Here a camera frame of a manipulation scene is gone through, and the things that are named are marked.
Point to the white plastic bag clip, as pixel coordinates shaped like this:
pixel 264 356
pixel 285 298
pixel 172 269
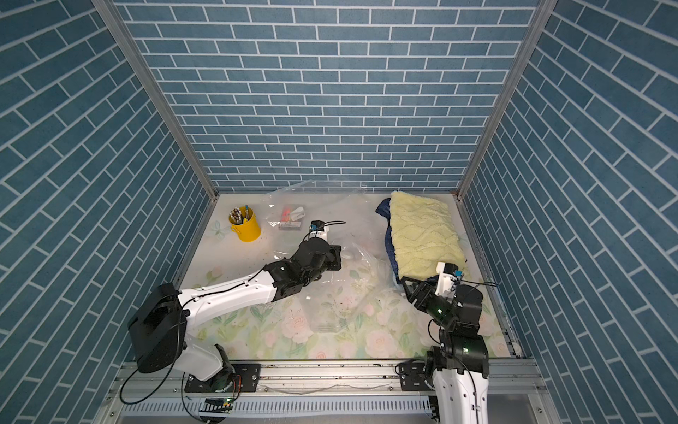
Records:
pixel 297 214

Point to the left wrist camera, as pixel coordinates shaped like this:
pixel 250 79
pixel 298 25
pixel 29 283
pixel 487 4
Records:
pixel 317 230

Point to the right aluminium corner post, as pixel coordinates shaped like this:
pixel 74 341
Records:
pixel 527 47

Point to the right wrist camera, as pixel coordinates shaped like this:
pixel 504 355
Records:
pixel 449 277

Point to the pens in bucket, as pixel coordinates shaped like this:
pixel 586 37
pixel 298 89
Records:
pixel 241 215

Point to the aluminium corner post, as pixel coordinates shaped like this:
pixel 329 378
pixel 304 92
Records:
pixel 124 39
pixel 527 47

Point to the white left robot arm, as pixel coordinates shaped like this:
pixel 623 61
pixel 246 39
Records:
pixel 161 328

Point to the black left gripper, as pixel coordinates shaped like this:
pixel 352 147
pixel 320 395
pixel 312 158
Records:
pixel 332 251

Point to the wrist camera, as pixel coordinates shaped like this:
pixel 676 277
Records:
pixel 317 230
pixel 449 277

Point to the navy blue star blanket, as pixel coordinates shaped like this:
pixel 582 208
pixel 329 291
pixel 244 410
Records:
pixel 384 210

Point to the light green fluffy blanket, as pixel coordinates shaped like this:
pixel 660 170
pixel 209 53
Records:
pixel 423 235

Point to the yellow metal pen bucket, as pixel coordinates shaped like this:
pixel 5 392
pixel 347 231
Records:
pixel 248 232

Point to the highlighter marker pack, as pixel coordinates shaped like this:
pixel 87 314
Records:
pixel 285 224

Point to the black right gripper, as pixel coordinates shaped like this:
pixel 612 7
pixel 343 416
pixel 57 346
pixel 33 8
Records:
pixel 424 288

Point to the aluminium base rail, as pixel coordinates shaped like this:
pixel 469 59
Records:
pixel 315 391

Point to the left aluminium corner post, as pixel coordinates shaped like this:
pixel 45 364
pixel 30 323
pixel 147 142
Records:
pixel 124 39

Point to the clear plastic vacuum bag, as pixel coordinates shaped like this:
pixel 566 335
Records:
pixel 334 302

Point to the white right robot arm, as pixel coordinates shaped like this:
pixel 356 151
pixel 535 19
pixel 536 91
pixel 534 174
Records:
pixel 457 366

